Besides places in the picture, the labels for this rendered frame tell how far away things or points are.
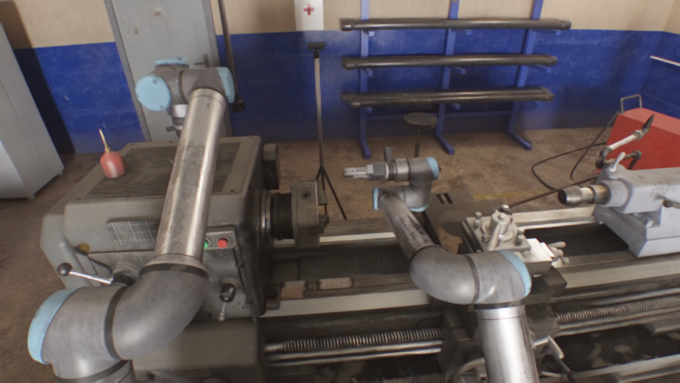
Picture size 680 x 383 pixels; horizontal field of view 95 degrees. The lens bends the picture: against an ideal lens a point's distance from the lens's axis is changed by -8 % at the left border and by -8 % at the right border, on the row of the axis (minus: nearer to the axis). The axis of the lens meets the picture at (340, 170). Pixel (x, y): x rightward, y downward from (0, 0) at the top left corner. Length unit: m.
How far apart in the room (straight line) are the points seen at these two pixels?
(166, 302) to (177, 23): 3.83
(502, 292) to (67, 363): 0.83
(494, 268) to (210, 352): 0.96
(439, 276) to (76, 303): 0.70
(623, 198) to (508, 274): 0.98
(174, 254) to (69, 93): 4.55
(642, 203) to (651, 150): 2.19
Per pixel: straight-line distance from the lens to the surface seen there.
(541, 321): 1.42
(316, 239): 1.23
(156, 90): 0.94
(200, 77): 0.92
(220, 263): 1.13
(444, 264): 0.85
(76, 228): 1.22
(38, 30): 5.06
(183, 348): 1.38
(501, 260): 0.90
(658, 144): 3.97
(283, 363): 1.49
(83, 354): 0.68
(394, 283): 1.41
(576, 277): 1.68
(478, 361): 1.34
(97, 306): 0.66
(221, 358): 1.34
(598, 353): 2.07
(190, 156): 0.75
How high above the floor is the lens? 1.89
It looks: 30 degrees down
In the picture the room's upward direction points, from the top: 1 degrees counter-clockwise
